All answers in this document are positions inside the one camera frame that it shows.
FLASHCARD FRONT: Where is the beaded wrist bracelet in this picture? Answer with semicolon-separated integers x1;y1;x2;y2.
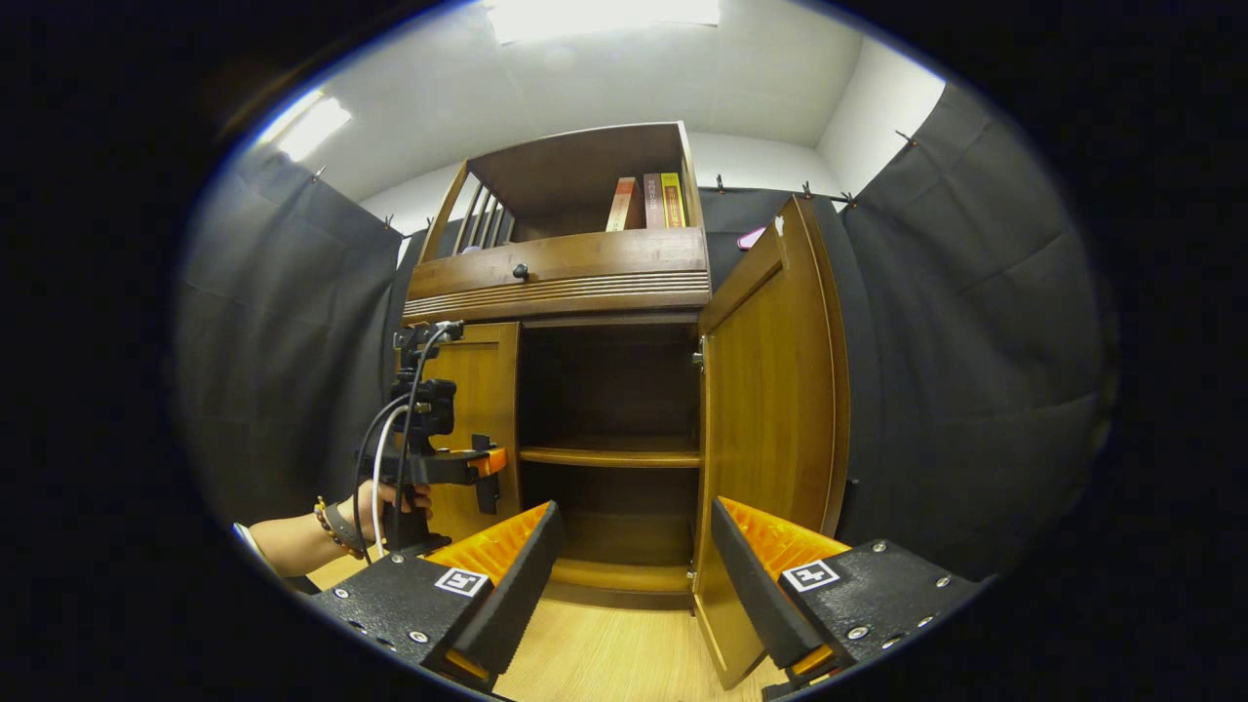
314;497;370;564

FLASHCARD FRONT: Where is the white cable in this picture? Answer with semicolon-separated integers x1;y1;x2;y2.
370;405;410;557

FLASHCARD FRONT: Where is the wooden double-door shoe cabinet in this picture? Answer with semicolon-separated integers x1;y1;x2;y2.
402;122;851;691

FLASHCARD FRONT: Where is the wooden cabinet inner shelf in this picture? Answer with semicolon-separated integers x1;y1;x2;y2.
519;444;703;469

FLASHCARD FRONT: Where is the orange-red book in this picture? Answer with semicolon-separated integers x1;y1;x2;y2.
606;176;644;232

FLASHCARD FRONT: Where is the wooden shoe cabinet door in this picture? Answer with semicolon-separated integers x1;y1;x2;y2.
692;195;851;691
419;322;523;542

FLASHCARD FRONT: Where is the large ceiling light panel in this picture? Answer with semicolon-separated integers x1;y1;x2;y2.
485;0;722;45

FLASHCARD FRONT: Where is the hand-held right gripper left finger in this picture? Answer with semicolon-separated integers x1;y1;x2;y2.
310;502;566;693

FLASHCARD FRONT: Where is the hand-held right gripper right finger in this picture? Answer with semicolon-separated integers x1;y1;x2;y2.
710;495;986;688

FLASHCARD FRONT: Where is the wooden cabinet drawer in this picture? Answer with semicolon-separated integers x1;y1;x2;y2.
403;227;713;326

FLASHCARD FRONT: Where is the black door handle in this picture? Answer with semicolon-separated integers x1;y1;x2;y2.
473;434;501;516

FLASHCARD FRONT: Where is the small ceiling light panel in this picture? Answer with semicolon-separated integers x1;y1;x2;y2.
258;90;352;163

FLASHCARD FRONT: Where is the black backdrop cloth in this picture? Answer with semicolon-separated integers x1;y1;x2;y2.
175;83;1112;581

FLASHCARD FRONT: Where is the black cable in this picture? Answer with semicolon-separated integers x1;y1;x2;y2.
353;327;449;562

